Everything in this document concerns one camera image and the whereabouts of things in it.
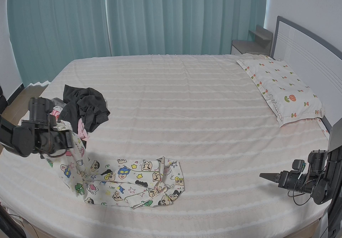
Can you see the grey white bedside table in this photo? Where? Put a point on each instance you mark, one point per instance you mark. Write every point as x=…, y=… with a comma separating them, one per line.
x=251, y=44

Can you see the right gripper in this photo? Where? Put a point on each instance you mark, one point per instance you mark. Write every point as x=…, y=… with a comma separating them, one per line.
x=290, y=181

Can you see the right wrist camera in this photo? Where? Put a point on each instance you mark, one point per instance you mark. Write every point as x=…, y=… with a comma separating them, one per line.
x=298, y=165

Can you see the bed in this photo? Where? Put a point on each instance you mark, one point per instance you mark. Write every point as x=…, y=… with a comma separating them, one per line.
x=171, y=92

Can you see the pile of clothes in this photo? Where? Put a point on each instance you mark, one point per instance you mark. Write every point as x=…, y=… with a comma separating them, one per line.
x=85, y=106

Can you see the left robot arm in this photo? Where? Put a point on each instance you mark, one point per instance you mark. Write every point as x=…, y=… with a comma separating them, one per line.
x=24, y=138

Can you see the white printed pyjama top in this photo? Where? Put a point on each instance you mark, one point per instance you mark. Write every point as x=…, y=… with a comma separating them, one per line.
x=139, y=181

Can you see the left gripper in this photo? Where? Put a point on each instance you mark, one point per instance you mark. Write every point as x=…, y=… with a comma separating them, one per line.
x=57, y=142

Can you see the blue-green curtain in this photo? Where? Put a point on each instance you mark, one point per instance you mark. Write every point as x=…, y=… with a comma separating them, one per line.
x=187, y=10
x=58, y=23

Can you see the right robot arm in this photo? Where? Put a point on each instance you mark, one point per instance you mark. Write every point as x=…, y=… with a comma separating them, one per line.
x=332, y=167

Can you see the white printed pillow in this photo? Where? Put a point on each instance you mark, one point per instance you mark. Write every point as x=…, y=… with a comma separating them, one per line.
x=283, y=87

